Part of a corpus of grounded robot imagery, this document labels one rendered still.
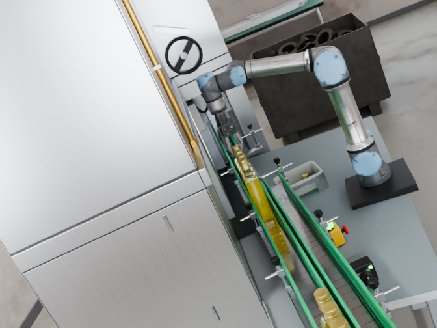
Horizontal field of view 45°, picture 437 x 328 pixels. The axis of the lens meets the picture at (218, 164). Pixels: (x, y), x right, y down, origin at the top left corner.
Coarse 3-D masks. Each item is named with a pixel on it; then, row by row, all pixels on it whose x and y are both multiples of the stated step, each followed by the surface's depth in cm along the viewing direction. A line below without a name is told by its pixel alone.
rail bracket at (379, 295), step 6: (372, 282) 138; (378, 282) 138; (372, 288) 139; (378, 288) 141; (390, 288) 140; (396, 288) 140; (372, 294) 140; (378, 294) 139; (384, 294) 140; (378, 300) 140; (384, 300) 140; (384, 306) 141; (390, 312) 141
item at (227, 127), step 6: (222, 108) 217; (216, 114) 217; (222, 114) 215; (222, 120) 218; (228, 120) 218; (222, 126) 217; (228, 126) 217; (234, 126) 218; (222, 132) 218; (228, 132) 218; (234, 132) 218
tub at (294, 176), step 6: (312, 162) 260; (294, 168) 263; (300, 168) 262; (306, 168) 263; (312, 168) 262; (318, 168) 252; (288, 174) 262; (294, 174) 263; (300, 174) 263; (312, 174) 264; (318, 174) 247; (276, 180) 262; (288, 180) 263; (294, 180) 263; (300, 180) 248; (306, 180) 247; (294, 186) 248
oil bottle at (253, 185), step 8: (248, 176) 212; (256, 176) 212; (248, 184) 212; (256, 184) 213; (256, 192) 214; (256, 200) 215; (264, 200) 216; (256, 208) 217; (264, 208) 217; (264, 216) 218; (272, 216) 218
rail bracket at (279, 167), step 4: (276, 160) 237; (276, 164) 239; (288, 164) 240; (292, 164) 240; (276, 168) 240; (280, 168) 239; (284, 168) 240; (272, 172) 240; (280, 172) 240; (260, 176) 240; (264, 176) 240; (284, 176) 241; (260, 180) 240
